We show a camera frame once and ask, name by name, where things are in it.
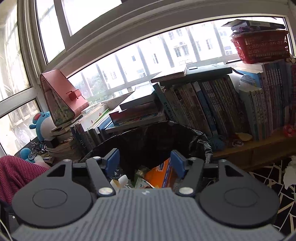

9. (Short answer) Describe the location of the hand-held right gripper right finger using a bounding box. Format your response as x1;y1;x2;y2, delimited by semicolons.
171;150;255;197

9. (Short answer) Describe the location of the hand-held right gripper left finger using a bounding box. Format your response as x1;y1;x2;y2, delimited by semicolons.
42;148;121;197

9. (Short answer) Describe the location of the orange cardboard box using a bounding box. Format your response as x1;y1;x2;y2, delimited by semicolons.
144;158;179;189

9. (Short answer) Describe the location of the black trash bin with bag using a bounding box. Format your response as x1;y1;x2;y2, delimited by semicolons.
79;120;213;189

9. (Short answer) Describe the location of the row of thin books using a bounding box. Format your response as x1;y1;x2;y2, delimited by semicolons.
70;103;114;151

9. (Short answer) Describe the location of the stack of old books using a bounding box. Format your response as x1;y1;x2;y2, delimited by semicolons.
47;120;88;163

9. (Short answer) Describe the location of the stack of flat books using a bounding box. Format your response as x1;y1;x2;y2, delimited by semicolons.
105;90;168;135

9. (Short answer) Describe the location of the row of upright books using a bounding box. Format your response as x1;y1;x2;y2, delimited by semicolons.
153;59;296;142

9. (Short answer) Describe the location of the pile of books and papers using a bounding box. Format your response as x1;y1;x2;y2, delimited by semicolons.
221;19;286;35

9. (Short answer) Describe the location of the blue yarn ball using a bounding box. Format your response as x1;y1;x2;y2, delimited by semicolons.
209;134;226;151

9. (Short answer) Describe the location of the pink plush toy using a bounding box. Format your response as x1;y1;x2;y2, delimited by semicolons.
35;155;51;169

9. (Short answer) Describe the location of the yellow shell ornament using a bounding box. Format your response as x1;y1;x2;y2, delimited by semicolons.
235;132;253;141

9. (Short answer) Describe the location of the large blue plush toy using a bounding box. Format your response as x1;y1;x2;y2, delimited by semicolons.
29;112;56;142

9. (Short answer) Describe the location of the wooden desk shelf with drawers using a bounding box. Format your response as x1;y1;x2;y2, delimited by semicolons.
211;128;296;172

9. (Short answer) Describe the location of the toy bicycle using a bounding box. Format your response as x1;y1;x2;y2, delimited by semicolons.
28;142;48;160

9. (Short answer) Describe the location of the small blue plush toy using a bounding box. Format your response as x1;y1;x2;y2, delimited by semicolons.
20;148;39;163

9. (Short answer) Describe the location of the brown flat book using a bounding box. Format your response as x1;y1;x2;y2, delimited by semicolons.
150;65;187;84

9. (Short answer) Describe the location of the red house-shaped box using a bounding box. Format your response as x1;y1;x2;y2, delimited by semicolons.
40;69;90;127

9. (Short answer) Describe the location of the red knit clothing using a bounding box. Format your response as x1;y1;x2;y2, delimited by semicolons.
0;156;50;206

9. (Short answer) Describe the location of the dark teal flat book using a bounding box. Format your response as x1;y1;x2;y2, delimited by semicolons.
185;64;233;80

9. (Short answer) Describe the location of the black patterned tablecloth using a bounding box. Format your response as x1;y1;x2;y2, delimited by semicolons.
248;155;296;234

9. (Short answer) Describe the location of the white paper booklet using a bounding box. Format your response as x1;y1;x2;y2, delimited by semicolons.
232;66;264;90

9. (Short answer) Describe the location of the crumpled white tissue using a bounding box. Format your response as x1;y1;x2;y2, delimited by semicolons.
283;156;296;189

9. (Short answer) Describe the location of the small red toy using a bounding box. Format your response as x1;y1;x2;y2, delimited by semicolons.
283;125;296;138

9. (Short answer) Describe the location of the window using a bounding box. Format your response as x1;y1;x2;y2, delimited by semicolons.
0;0;296;158

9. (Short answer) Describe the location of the red plastic basket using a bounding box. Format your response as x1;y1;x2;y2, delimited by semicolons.
231;31;291;64

